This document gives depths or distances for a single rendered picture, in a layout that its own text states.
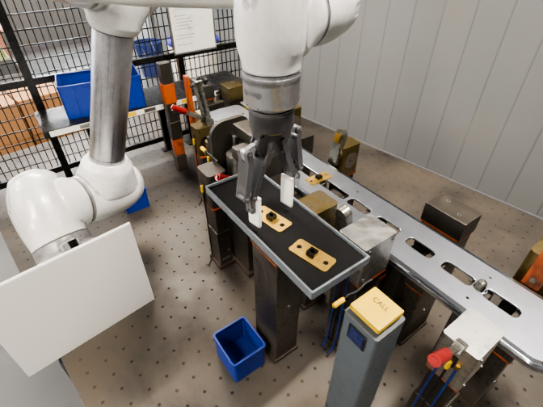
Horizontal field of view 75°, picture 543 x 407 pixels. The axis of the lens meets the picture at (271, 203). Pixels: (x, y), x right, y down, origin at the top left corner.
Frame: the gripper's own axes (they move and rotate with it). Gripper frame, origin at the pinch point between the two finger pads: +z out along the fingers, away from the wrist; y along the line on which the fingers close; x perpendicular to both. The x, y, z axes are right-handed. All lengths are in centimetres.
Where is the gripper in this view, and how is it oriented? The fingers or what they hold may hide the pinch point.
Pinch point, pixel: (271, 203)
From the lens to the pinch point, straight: 69.8
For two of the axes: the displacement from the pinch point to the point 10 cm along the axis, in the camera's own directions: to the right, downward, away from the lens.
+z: 0.0, 7.9, 6.2
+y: -7.0, 4.4, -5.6
